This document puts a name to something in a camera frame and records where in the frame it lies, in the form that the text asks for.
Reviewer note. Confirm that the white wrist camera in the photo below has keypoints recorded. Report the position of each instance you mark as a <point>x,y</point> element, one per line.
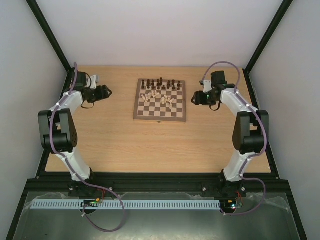
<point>207,85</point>
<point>93,81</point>

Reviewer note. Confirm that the black frame post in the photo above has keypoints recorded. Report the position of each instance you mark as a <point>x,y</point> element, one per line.
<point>41,19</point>
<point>276,20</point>

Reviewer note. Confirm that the grey slotted cable duct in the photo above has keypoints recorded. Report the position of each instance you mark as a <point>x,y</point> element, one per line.
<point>73,204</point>

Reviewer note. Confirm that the right black frame post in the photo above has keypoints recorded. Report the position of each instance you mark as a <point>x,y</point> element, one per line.
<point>276,20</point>

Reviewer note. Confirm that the left white pieces pile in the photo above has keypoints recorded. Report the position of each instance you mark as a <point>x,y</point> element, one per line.
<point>148,96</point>

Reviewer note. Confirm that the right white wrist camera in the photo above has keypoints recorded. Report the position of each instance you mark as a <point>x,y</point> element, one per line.
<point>207,85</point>

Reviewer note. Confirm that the left black frame post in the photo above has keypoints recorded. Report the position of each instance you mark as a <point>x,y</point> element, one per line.
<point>41,19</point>

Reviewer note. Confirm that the dark chess pieces row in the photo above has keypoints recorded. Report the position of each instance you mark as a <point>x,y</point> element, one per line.
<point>160,84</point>

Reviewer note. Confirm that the metal front tray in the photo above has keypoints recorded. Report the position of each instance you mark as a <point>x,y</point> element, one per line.
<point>255,219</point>

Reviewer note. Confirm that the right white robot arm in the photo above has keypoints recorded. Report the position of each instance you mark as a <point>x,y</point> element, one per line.
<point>251,128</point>

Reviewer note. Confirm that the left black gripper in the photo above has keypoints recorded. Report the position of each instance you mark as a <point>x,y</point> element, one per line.
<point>104,94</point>

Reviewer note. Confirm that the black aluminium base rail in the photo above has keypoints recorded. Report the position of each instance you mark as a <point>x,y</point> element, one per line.
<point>210,185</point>

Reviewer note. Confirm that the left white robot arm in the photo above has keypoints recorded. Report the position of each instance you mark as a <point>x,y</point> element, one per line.
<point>57,129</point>

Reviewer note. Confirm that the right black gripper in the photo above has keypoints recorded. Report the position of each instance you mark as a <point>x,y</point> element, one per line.
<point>198,97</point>

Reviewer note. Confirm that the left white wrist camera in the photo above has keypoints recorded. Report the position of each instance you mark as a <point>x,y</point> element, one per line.
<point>93,81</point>

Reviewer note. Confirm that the wooden chess board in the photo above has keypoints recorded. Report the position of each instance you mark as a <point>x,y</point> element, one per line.
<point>152,110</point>

